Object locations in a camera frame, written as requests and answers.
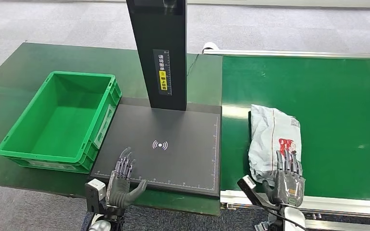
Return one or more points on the green conveyor belt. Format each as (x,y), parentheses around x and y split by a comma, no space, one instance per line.
(331,95)

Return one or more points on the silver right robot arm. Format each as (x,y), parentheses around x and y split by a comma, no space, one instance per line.
(287,220)

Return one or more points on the white conveyor roller end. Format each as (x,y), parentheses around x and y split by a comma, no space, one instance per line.
(210,46)

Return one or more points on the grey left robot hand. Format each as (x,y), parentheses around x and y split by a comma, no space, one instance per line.
(119,191)

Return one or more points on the green plastic crate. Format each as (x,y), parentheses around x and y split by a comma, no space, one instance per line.
(60,127)

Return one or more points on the aluminium conveyor frame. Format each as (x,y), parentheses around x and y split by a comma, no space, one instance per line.
(338,204)

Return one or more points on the grey package with red print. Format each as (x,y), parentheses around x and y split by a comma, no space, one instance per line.
(268,137)

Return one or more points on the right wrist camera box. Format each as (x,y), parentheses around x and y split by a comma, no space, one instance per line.
(252,191)

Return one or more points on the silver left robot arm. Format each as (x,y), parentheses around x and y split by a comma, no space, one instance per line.
(106,221)

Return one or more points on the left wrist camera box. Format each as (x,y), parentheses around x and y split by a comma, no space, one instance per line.
(95,194)

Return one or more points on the black and yellow label strip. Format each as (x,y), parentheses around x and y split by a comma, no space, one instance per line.
(163,73)

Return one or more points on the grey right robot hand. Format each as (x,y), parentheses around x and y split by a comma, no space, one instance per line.
(288,186)

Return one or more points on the black inbound scanner machine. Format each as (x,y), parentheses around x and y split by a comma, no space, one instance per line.
(162,63)

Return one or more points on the clear crate label holder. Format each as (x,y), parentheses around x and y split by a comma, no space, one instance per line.
(104,126)

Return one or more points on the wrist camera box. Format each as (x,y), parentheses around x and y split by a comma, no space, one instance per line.
(252,191)
(95,194)

